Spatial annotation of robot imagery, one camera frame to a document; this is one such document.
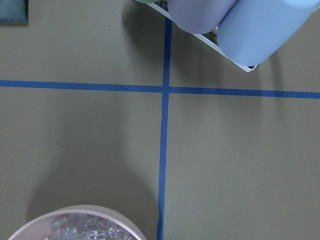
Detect pink bowl with ice cubes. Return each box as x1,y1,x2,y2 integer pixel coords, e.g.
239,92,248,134
9,205,146,240

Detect folded grey cloth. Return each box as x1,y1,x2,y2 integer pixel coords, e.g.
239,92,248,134
0,0,29,24

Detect blue cup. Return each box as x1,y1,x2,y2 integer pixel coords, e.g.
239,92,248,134
217,0,320,66

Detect white wire cup rack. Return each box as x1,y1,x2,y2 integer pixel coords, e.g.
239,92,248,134
146,0,257,73

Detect purple cup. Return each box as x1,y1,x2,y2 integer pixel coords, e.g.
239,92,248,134
167,0,235,34

